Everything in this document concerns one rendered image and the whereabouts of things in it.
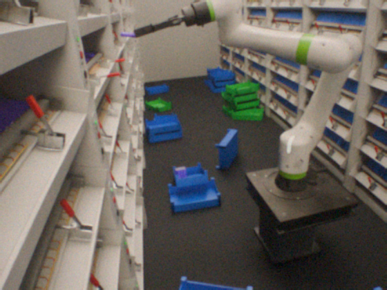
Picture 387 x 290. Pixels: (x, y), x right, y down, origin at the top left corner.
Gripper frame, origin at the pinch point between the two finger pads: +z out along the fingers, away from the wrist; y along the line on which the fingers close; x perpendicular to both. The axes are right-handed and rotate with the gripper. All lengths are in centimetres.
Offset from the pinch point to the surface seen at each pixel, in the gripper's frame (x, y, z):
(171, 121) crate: 95, -149, 6
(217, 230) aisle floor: 108, 0, -3
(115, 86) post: 19.2, -10.7, 19.8
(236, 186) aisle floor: 112, -39, -24
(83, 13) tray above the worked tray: -11.5, 35.0, 12.8
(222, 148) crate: 93, -61, -25
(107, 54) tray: 5.1, -10.4, 18.0
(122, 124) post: 37.1, -10.7, 23.6
